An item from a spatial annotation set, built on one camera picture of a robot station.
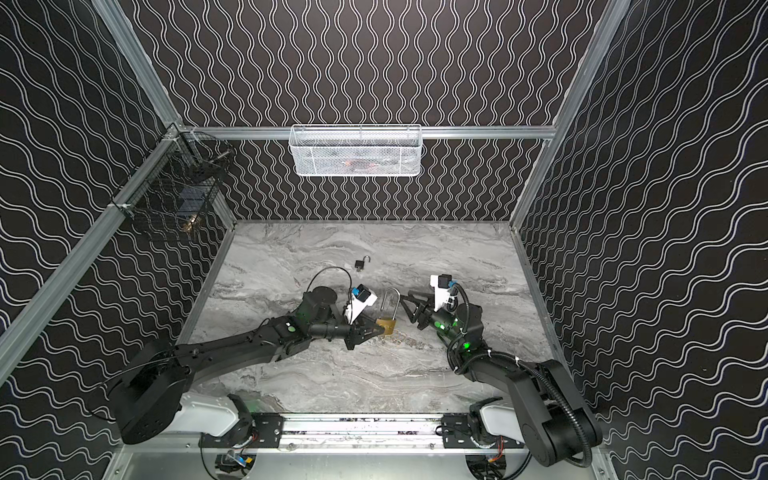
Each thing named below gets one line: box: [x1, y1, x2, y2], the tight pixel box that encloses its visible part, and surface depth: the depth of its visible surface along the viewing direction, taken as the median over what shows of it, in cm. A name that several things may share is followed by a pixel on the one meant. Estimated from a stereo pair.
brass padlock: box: [376, 287, 401, 335], surface depth 78 cm
